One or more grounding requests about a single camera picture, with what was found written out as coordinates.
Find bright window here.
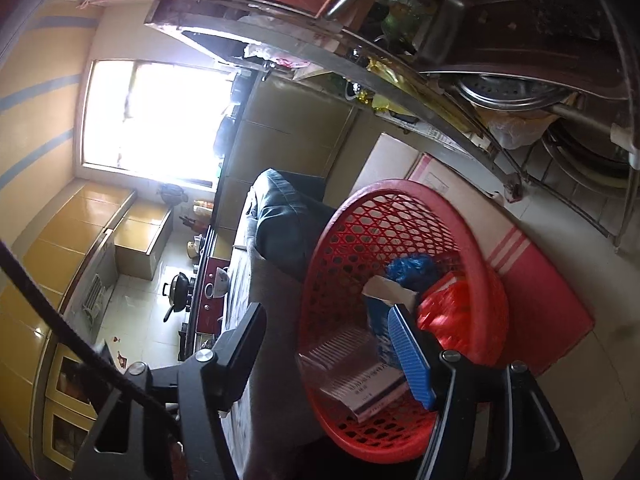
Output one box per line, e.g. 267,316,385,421
75,59,241,186

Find dark red oven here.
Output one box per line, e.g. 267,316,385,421
195,256,232,336

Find red plastic bag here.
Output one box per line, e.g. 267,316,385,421
417,272,488,361

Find grey tablecloth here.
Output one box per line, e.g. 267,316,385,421
218,200,331,480

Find black wok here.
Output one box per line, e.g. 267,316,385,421
161,271,193,323

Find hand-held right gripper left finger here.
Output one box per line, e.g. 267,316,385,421
70,302,267,480

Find long white box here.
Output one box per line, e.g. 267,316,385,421
297,327,408,423

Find yellow wall cabinet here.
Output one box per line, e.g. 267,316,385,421
114,187,174,281

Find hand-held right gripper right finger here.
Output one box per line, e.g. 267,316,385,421
387,304,583,480

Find black gas stove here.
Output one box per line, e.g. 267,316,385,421
175,260,206,361

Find metal storage rack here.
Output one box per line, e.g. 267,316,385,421
75,0,640,251

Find steel steamer plate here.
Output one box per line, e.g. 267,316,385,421
457,74,571,110

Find black cable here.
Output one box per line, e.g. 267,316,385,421
0,240,181,426

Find folded dark jeans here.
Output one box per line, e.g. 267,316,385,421
247,167,337,281

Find blue white carton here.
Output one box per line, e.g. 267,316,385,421
362,277,421,366

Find red plastic basket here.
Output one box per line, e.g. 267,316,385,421
298,178,510,465

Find steel rectangular tray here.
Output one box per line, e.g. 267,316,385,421
417,0,631,111

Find blue plastic bag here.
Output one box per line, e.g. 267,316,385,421
384,254,443,293

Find white bowl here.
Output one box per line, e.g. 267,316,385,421
210,267,232,298

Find cardboard box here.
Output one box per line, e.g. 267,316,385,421
360,132,596,376

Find pink plastic bag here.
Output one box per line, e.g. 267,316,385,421
245,42,311,68

